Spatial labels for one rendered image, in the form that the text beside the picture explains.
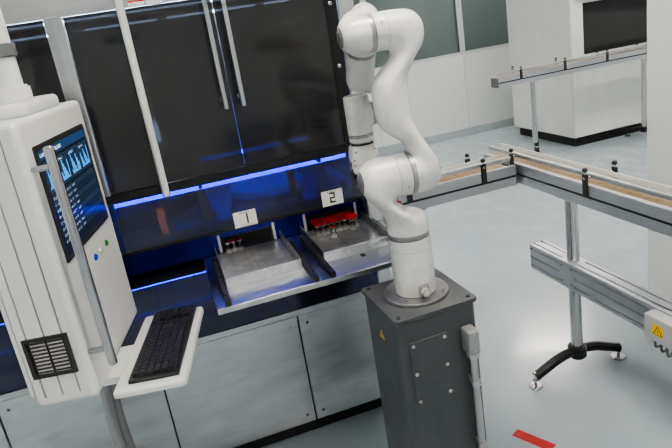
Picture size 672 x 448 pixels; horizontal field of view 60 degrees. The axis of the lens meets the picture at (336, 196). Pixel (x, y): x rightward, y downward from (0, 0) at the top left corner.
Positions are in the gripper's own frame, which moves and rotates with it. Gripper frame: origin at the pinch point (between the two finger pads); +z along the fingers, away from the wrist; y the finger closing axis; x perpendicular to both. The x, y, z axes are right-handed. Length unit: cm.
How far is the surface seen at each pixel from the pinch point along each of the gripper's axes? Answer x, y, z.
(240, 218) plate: -23.0, 43.2, 7.6
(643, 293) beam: 28, -88, 56
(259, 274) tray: 2.9, 43.2, 20.1
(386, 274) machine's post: -23, -10, 46
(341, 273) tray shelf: 15.1, 18.4, 22.1
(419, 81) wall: -485, -242, 34
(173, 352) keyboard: 26, 74, 27
